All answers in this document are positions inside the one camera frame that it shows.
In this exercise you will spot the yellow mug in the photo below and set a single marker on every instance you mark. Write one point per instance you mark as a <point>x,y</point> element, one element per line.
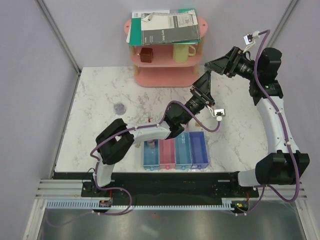
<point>181,52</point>

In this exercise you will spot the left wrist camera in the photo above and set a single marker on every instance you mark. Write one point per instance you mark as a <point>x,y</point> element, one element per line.
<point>218,114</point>

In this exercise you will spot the clear purple round container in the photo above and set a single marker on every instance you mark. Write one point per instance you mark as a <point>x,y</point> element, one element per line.
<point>119,108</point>

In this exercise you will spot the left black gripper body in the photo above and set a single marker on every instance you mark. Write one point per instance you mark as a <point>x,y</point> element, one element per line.
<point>203,96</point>

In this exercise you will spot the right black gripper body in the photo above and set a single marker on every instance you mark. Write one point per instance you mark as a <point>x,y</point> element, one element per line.
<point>234,57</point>

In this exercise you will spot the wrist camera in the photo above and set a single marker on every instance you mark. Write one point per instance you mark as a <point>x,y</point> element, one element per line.
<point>249,42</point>
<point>218,114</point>

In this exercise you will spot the light blue bin left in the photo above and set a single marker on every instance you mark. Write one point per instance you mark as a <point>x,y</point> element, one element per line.
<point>151,155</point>

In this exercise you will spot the purple blue bin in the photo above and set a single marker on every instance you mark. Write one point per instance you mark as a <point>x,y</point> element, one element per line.
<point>198,150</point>

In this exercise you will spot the light blue bin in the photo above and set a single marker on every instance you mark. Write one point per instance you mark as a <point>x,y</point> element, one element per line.
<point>151,155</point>
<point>183,154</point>

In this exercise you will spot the pink wooden shelf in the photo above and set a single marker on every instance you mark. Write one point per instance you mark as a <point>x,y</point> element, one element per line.
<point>163,71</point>

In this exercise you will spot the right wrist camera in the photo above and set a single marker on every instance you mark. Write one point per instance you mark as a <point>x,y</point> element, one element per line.
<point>249,42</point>

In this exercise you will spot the brown cube box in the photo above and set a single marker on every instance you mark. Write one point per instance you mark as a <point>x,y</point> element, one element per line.
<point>146,55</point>

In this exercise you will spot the pink cap glue stick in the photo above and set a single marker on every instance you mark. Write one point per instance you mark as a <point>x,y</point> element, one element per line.
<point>151,143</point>

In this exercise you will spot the light blue bin middle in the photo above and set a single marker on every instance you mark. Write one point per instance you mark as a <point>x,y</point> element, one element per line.
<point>183,154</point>

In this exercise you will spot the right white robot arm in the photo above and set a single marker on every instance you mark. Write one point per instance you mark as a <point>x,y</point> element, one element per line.
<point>284,163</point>

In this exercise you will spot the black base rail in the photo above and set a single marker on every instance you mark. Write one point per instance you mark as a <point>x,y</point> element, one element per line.
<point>131,184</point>

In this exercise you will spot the stack of manuals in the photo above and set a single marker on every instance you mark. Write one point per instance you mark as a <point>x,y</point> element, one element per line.
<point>163,27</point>

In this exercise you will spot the pink bin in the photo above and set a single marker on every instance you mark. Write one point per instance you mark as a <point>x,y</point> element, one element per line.
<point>167,158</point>

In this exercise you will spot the light blue cable duct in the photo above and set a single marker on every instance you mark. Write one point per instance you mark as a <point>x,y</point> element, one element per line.
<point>146,202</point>

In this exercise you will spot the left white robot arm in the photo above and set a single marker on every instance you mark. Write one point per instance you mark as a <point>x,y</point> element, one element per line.
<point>113,143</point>

